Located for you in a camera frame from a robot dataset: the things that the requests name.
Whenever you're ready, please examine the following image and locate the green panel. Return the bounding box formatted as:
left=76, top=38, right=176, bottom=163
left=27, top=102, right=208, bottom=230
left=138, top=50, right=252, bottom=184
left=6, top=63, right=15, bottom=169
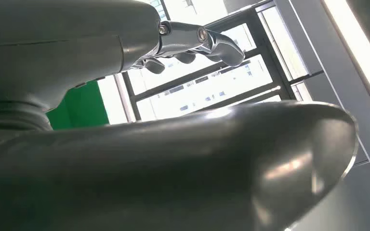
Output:
left=46, top=80, right=110, bottom=130

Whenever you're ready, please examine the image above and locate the ceiling light strip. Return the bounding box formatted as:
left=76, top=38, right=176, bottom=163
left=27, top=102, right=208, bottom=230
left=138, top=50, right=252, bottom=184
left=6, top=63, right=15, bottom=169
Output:
left=320, top=0, right=370, bottom=130

